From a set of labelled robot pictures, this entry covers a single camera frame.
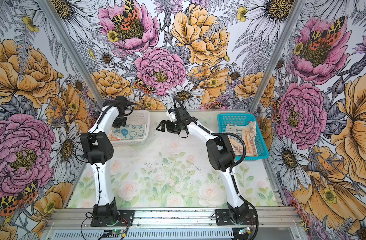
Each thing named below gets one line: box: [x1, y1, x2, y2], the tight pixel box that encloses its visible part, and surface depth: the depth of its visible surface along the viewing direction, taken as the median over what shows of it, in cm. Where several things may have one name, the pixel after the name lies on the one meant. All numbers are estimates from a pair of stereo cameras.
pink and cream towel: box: [225, 121, 258, 157], surface depth 104 cm
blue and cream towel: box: [108, 123, 147, 141], surface depth 104 cm
